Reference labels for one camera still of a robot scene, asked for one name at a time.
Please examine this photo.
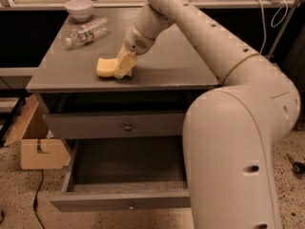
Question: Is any open grey lower drawer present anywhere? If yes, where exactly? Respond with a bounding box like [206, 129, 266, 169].
[51, 136, 190, 212]

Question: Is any metal support rod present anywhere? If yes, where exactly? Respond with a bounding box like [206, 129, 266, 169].
[266, 0, 301, 59]

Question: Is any black caster wheel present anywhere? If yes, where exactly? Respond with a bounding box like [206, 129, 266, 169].
[287, 155, 305, 176]

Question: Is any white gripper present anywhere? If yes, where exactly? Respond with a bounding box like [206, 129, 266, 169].
[114, 24, 155, 79]

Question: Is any clear plastic water bottle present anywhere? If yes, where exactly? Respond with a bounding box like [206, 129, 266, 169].
[65, 17, 110, 47]

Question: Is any closed grey upper drawer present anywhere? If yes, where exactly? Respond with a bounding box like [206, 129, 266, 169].
[43, 112, 184, 139]

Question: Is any yellow sponge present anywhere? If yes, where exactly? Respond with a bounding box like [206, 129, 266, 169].
[96, 58, 118, 77]

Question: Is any grey wooden drawer cabinet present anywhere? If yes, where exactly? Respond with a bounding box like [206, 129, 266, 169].
[26, 6, 220, 213]

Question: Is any black floor cable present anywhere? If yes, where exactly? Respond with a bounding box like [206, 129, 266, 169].
[32, 169, 46, 229]

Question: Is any cardboard box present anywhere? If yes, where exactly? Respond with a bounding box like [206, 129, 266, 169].
[5, 95, 71, 170]

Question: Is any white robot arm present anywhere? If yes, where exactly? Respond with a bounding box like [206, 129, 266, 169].
[114, 0, 300, 229]

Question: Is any white ceramic bowl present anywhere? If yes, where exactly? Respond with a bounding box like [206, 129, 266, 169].
[65, 0, 93, 22]

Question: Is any white hanging cable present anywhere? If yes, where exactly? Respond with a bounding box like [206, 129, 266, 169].
[254, 0, 289, 55]

